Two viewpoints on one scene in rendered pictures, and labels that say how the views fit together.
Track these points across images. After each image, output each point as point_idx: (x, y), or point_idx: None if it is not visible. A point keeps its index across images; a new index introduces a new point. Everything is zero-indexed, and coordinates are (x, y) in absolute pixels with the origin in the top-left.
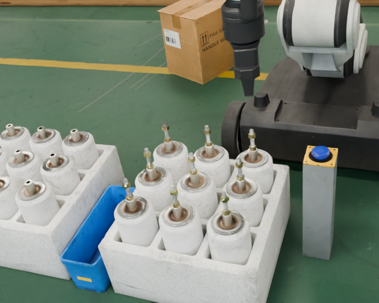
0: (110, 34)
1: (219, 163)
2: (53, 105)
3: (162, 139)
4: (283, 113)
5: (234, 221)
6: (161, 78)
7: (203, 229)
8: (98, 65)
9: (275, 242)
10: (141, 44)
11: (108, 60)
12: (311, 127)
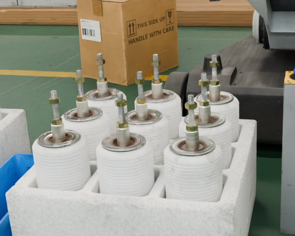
0: (5, 46)
1: (170, 104)
2: None
3: None
4: (239, 80)
5: (202, 145)
6: (73, 81)
7: None
8: None
9: (247, 205)
10: (45, 54)
11: (3, 66)
12: (276, 90)
